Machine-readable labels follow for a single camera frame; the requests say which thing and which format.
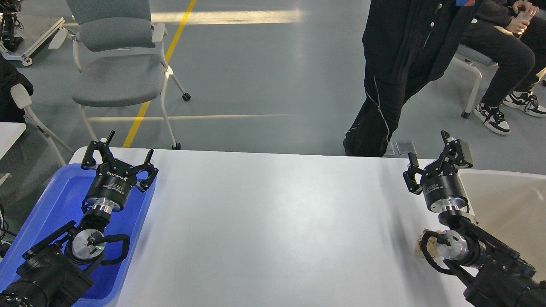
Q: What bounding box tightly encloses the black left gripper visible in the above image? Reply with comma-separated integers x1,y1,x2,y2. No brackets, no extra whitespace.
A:
81,130,159,212

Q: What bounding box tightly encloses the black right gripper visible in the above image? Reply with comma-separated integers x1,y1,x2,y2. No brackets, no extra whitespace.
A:
402,130,473,214

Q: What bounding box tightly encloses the beige paper ball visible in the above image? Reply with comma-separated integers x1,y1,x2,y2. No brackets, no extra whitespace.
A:
416,229,443,259

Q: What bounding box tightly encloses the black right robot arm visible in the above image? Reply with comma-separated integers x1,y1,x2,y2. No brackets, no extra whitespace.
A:
402,130,546,307

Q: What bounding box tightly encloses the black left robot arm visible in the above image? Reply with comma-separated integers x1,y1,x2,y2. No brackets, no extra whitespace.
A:
1,131,158,307

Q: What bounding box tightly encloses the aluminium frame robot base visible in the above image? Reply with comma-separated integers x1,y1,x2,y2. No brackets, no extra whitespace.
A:
0,0,65,67

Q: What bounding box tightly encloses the metal floor plate right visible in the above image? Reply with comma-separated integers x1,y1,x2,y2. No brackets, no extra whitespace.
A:
395,140,417,156

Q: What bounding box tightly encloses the metal floor plate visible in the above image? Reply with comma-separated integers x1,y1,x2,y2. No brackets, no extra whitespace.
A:
383,142,396,156
395,140,417,156

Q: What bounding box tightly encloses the metal floor plate left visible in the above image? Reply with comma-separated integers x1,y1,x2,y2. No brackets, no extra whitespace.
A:
383,142,396,156

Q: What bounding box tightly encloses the blue plastic tray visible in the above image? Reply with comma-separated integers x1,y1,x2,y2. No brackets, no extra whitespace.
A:
0,164,155,307

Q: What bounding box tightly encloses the beige plastic bin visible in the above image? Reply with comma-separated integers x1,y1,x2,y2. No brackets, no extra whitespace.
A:
459,170,546,282

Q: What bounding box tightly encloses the grey office chair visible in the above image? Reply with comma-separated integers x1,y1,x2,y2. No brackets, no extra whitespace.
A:
67,0,191,150

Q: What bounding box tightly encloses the white chair with blue seat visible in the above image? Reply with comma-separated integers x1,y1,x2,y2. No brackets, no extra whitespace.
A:
452,44,497,119

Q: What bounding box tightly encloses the white chair at left edge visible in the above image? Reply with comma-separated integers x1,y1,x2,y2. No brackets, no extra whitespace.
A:
10,83,74,167

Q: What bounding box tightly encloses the black jacket on chair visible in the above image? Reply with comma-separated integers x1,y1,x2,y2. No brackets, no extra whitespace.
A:
0,56,34,123

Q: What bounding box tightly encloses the standing person in black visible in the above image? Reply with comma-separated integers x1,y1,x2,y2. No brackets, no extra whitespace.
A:
343,0,482,157

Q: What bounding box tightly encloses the seated person in black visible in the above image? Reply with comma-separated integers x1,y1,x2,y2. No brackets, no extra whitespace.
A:
462,0,546,135

